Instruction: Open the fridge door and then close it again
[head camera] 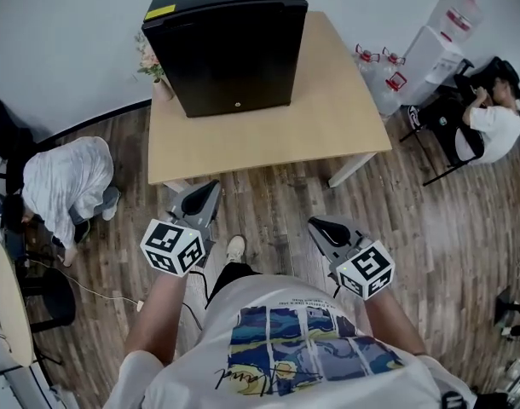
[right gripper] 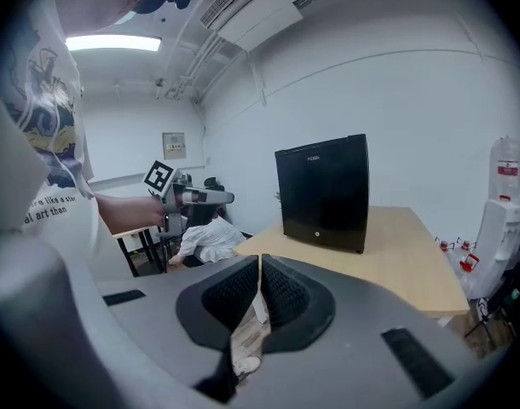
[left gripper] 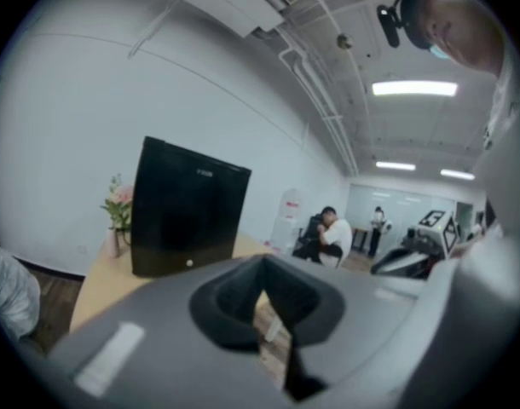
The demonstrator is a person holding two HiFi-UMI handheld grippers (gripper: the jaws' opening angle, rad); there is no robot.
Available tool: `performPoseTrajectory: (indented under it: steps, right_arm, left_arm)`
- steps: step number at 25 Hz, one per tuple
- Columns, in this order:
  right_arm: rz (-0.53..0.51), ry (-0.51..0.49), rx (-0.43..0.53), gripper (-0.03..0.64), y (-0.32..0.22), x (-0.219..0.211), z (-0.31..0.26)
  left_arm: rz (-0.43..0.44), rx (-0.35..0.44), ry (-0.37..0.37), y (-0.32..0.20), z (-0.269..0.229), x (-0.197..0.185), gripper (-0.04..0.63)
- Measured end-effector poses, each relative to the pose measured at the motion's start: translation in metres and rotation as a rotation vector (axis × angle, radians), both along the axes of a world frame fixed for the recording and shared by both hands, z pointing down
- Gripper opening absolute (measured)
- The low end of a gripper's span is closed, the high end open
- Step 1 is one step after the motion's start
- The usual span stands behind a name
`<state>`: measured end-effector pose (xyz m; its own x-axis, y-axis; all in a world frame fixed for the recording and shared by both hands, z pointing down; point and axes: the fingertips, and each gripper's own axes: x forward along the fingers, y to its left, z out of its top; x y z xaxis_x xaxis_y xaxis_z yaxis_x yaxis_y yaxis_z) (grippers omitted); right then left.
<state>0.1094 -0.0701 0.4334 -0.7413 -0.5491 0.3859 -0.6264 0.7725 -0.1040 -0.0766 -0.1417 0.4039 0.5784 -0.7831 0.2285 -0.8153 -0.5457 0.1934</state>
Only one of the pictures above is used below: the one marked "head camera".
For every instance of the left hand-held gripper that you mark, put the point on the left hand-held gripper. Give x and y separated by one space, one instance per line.
170 245

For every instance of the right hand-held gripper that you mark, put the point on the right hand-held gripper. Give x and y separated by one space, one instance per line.
366 269

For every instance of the person's right forearm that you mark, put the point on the person's right forearm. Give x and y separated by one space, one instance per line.
392 326

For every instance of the person's left forearm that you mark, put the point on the person's left forearm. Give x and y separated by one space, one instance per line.
153 322

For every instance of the person's left white shoe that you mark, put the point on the person's left white shoe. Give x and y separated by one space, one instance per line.
235 249

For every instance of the black shorts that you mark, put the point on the black shorts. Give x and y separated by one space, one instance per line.
232 279

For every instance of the light wooden table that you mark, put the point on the light wooden table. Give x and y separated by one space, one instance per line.
264 143

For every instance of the white printed t-shirt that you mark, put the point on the white printed t-shirt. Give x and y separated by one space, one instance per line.
285 356

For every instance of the vase with flowers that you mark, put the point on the vase with flowers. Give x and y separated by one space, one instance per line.
151 64

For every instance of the clear water jug red cap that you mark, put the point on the clear water jug red cap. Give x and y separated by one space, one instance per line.
392 58
366 58
394 94

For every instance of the black stool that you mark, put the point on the black stool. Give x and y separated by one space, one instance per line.
51 296

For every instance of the white water dispenser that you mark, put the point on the white water dispenser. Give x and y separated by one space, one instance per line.
430 62

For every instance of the black office chair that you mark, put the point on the black office chair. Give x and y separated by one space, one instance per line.
4 134

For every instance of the round beige table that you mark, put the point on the round beige table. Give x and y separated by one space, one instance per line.
8 305

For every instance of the large dispenser water bottle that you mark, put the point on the large dispenser water bottle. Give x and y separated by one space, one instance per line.
456 15

